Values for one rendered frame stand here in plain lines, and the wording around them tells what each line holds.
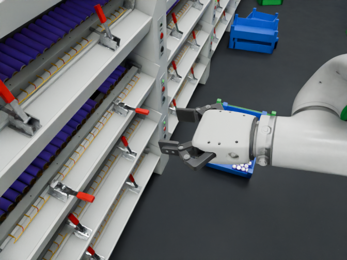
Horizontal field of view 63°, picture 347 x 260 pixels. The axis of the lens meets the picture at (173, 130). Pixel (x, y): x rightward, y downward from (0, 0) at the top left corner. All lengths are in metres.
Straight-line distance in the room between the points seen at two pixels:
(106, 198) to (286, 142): 0.54
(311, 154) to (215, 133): 0.15
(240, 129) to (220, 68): 1.41
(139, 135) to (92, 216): 0.31
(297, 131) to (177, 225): 0.77
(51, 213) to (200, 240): 0.64
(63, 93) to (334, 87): 0.45
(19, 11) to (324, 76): 0.44
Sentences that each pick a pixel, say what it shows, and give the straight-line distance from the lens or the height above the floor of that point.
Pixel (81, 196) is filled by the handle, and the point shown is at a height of 0.55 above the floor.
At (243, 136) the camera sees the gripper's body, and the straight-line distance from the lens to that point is 0.48.
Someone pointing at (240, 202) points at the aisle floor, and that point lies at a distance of 1.22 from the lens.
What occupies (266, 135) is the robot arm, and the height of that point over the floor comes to 0.71.
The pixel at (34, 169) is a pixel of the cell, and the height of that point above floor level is 0.57.
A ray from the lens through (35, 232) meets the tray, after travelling 0.62.
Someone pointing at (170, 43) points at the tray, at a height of 0.53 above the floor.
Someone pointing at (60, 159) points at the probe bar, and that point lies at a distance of 0.65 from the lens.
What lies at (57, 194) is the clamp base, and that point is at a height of 0.53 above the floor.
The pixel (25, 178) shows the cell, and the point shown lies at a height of 0.57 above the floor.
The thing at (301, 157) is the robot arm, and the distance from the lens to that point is 0.47.
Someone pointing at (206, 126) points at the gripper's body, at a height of 0.68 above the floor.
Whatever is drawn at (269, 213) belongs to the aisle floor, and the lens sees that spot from 1.23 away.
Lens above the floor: 1.04
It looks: 46 degrees down
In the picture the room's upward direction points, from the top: straight up
